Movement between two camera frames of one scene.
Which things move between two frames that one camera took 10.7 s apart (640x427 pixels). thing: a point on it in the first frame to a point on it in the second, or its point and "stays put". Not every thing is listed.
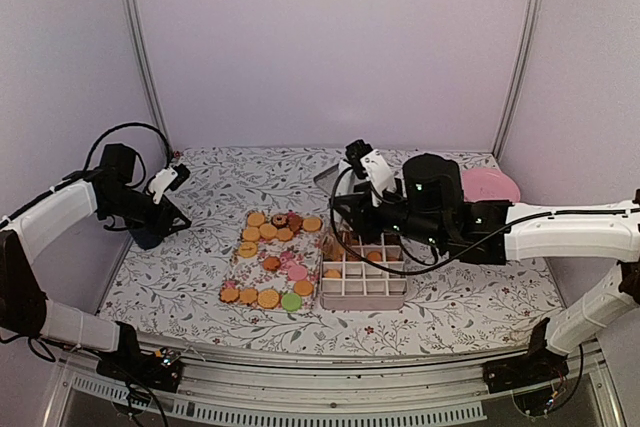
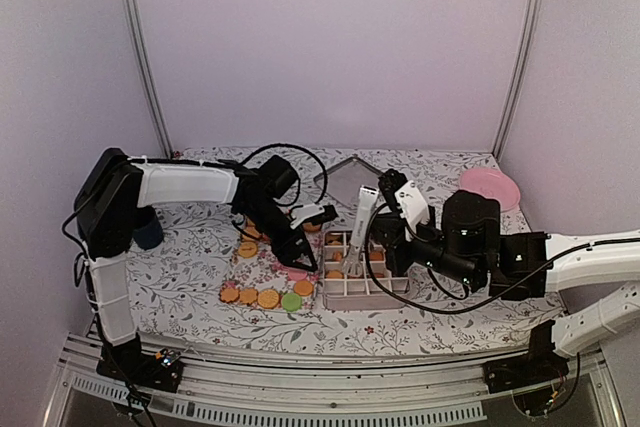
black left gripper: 162,220 to 287,256
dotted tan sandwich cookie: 268,298 stays put
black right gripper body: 362,219 to 397,263
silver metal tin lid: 328,178 stays put
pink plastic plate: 489,185 stays put
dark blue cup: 147,237 stays put
